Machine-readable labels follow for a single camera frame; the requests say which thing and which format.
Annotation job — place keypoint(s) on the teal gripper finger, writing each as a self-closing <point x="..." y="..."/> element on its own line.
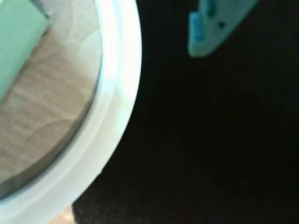
<point x="210" y="39"/>

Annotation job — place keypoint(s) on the black table mat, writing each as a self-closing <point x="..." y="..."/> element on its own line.
<point x="210" y="140"/>

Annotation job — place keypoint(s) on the white round sorting tray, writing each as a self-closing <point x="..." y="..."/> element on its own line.
<point x="116" y="70"/>

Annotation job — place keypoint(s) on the yellow masking tape piece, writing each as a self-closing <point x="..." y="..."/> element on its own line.
<point x="66" y="218"/>

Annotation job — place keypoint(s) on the cardboard insert with shape holes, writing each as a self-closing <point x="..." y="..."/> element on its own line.
<point x="46" y="105"/>

